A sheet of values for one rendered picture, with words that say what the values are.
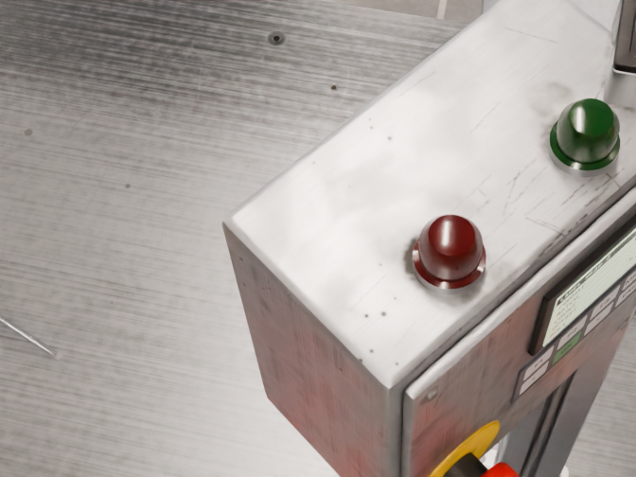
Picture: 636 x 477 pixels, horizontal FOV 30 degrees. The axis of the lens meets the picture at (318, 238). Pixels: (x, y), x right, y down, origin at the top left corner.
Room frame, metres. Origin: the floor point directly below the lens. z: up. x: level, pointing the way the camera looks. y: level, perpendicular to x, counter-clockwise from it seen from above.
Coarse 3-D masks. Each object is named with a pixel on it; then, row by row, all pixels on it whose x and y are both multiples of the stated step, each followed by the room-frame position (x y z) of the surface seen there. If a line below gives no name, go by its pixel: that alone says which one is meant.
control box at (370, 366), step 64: (512, 0) 0.30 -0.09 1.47; (448, 64) 0.27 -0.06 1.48; (512, 64) 0.27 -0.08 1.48; (576, 64) 0.26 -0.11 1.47; (384, 128) 0.24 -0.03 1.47; (448, 128) 0.24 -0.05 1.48; (512, 128) 0.24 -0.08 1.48; (256, 192) 0.22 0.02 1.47; (320, 192) 0.22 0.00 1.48; (384, 192) 0.22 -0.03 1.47; (448, 192) 0.21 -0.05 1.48; (512, 192) 0.21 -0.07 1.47; (576, 192) 0.21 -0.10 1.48; (256, 256) 0.20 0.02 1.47; (320, 256) 0.19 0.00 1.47; (384, 256) 0.19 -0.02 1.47; (512, 256) 0.18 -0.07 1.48; (576, 256) 0.19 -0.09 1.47; (256, 320) 0.20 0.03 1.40; (320, 320) 0.17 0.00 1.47; (384, 320) 0.17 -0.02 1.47; (448, 320) 0.16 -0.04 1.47; (512, 320) 0.17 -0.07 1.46; (320, 384) 0.17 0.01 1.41; (384, 384) 0.14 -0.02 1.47; (448, 384) 0.15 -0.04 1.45; (512, 384) 0.17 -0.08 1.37; (320, 448) 0.18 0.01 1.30; (384, 448) 0.14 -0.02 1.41; (448, 448) 0.15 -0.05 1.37
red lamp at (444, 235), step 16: (432, 224) 0.19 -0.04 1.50; (448, 224) 0.19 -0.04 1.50; (464, 224) 0.19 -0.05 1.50; (416, 240) 0.19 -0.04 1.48; (432, 240) 0.18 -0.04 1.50; (448, 240) 0.18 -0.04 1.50; (464, 240) 0.18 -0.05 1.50; (480, 240) 0.18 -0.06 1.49; (416, 256) 0.19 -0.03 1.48; (432, 256) 0.18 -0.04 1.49; (448, 256) 0.18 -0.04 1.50; (464, 256) 0.18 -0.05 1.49; (480, 256) 0.18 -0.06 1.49; (416, 272) 0.18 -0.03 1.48; (432, 272) 0.18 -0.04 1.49; (448, 272) 0.17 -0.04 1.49; (464, 272) 0.18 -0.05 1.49; (480, 272) 0.18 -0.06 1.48; (432, 288) 0.17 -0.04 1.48; (448, 288) 0.17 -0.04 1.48; (464, 288) 0.17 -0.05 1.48
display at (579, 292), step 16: (624, 224) 0.20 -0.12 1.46; (608, 240) 0.20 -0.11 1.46; (624, 240) 0.20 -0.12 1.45; (592, 256) 0.19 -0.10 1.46; (608, 256) 0.19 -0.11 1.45; (624, 256) 0.20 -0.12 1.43; (576, 272) 0.18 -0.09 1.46; (592, 272) 0.19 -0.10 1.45; (608, 272) 0.19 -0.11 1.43; (624, 272) 0.20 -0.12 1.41; (560, 288) 0.18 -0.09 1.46; (576, 288) 0.18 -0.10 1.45; (592, 288) 0.19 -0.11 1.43; (608, 288) 0.20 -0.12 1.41; (544, 304) 0.17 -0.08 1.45; (560, 304) 0.18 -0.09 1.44; (576, 304) 0.19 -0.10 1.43; (544, 320) 0.17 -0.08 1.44; (560, 320) 0.18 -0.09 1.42; (544, 336) 0.18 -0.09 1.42; (528, 352) 0.18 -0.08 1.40
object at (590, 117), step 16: (576, 112) 0.23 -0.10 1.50; (592, 112) 0.23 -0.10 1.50; (608, 112) 0.23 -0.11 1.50; (560, 128) 0.23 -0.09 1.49; (576, 128) 0.22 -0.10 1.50; (592, 128) 0.22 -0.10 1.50; (608, 128) 0.22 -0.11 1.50; (560, 144) 0.22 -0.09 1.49; (576, 144) 0.22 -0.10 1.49; (592, 144) 0.22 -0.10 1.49; (608, 144) 0.22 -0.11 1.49; (560, 160) 0.22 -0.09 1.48; (576, 160) 0.22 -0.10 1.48; (592, 160) 0.22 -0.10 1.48; (608, 160) 0.22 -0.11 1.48; (576, 176) 0.21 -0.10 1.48; (592, 176) 0.21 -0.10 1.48
